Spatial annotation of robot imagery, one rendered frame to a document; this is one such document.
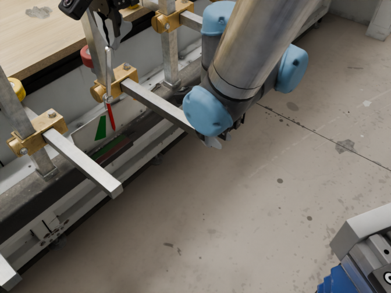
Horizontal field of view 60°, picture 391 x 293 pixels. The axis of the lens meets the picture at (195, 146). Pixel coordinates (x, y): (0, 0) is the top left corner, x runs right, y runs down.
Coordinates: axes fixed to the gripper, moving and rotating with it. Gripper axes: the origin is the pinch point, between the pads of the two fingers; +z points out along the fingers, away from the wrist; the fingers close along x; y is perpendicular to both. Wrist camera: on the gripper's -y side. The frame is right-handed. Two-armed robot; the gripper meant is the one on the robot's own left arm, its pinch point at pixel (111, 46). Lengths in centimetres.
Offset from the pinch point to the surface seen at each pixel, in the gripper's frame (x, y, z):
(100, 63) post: 6.4, 0.0, 7.7
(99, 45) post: 6.4, 0.9, 2.9
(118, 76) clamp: 6.9, 4.7, 15.1
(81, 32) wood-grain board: 28.6, 9.0, 12.2
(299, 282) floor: -60, 26, 102
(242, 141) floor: 5, 75, 103
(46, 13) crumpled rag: 45.2, 7.9, 11.4
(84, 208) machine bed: 28, -14, 88
